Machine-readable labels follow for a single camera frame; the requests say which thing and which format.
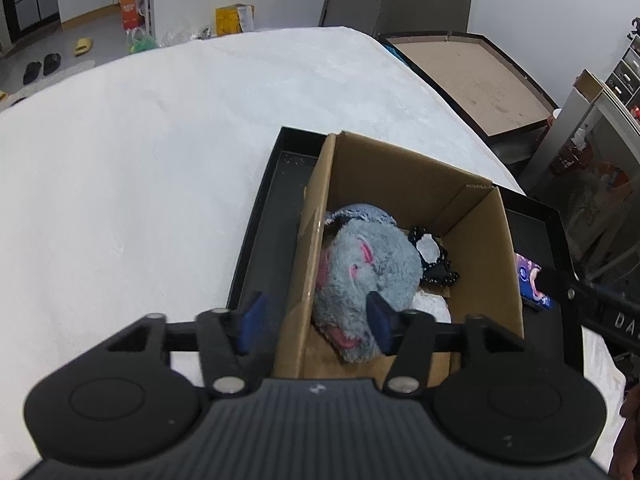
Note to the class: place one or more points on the red basket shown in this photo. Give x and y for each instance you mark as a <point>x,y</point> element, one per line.
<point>570,157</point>

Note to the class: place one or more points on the brown cardboard box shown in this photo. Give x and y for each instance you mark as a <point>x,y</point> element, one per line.
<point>480,240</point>

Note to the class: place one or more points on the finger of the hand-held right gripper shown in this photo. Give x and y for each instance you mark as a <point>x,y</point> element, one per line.
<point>560,285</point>

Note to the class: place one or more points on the grey drawer organizer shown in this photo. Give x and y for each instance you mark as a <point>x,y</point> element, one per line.
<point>625,72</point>

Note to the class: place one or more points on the person's right hand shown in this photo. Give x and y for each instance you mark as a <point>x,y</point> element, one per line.
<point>631,435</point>

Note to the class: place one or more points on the black dotted pouch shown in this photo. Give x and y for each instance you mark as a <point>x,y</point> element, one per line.
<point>442,272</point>

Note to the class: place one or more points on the blue denim pouch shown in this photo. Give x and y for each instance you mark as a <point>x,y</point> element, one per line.
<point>365,212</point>

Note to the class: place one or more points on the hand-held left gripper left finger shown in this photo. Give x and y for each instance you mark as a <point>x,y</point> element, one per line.
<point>252,320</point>

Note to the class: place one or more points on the yellow slipper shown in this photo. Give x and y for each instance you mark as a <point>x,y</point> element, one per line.
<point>83,46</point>

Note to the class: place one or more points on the grey fluffy plush toy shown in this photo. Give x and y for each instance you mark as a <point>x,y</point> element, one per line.
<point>365,270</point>

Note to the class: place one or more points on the orange box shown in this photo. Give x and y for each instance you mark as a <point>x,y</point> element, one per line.
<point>131,10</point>

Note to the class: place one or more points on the black slipper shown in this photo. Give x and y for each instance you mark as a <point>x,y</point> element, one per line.
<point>51,62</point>
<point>32,72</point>

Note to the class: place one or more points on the yellow box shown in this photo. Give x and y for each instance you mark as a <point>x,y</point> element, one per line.
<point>232,19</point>

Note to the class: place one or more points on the green bag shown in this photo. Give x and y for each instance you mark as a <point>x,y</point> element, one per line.
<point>142,42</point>

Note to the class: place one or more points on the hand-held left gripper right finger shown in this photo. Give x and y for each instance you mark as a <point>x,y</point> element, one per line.
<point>380,320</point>

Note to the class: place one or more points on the grey desk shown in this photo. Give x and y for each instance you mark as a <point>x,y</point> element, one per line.
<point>575,125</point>

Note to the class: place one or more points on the white soft pouch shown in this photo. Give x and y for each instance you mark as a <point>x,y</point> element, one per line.
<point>430,307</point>

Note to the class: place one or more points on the black tray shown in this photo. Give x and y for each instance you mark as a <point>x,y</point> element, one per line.
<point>280,180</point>

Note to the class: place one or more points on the blue tissue packet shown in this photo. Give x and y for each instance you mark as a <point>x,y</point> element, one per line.
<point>525,275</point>

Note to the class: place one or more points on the brown board with black frame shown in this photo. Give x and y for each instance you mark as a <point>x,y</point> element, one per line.
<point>465,80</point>

